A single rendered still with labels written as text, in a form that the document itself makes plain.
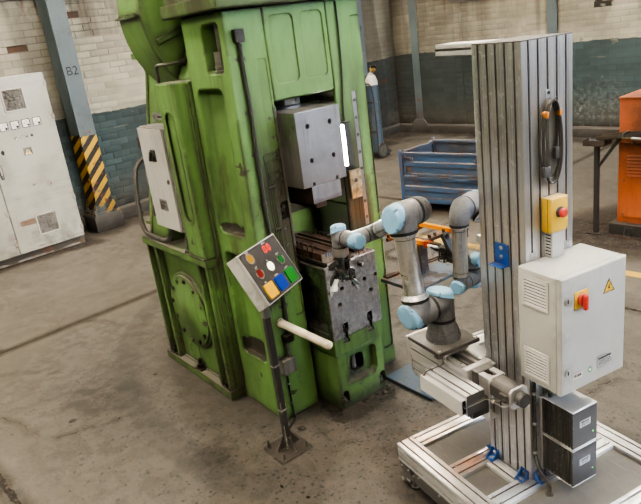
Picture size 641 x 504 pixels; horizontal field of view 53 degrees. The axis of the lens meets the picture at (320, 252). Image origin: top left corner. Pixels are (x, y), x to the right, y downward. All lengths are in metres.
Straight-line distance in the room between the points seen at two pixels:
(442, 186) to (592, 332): 4.98
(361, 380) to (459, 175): 3.78
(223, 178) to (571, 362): 2.11
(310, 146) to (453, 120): 9.02
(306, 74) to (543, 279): 1.79
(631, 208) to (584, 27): 4.90
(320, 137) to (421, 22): 9.19
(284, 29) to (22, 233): 5.45
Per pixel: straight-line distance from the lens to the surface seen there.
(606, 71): 10.83
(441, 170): 7.35
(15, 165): 8.22
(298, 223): 4.02
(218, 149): 3.67
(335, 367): 3.80
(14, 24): 8.98
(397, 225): 2.54
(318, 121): 3.44
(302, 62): 3.56
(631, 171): 6.44
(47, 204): 8.38
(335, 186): 3.54
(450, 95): 12.28
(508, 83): 2.42
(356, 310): 3.74
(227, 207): 3.74
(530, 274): 2.47
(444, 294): 2.75
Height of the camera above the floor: 2.15
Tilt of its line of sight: 19 degrees down
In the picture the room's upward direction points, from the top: 8 degrees counter-clockwise
